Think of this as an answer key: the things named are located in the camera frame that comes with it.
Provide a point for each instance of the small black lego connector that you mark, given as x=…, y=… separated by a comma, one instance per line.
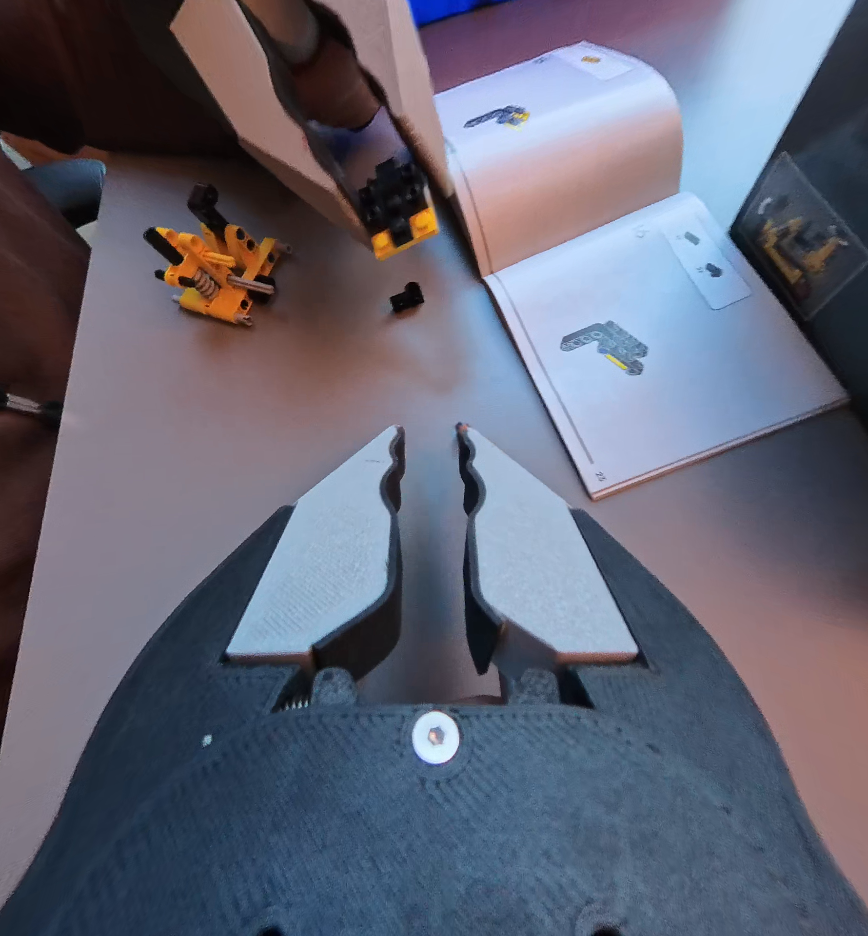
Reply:
x=407, y=298

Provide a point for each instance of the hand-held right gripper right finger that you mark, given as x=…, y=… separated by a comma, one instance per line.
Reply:
x=544, y=578

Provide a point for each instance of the person's left hand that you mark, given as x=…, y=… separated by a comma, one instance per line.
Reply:
x=335, y=95

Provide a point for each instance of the dark lego set box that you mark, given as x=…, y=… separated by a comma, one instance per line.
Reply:
x=843, y=219

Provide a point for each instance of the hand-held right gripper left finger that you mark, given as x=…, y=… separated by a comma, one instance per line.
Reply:
x=324, y=578

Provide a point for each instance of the white instruction booklet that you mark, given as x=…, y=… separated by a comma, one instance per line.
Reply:
x=661, y=365

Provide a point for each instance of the yellow lego model section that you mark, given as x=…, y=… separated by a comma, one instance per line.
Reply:
x=207, y=270

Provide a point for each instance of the blue plastic bin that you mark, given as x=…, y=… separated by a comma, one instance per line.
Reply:
x=448, y=9

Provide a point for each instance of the person's torso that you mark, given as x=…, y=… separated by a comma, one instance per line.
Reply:
x=10, y=512

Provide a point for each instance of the person's left forearm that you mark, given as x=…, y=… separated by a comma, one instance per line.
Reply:
x=75, y=66

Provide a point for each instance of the black and yellow lego assembly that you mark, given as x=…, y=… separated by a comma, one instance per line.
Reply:
x=394, y=197

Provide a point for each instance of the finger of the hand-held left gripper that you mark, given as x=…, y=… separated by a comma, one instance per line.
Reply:
x=222, y=66
x=397, y=44

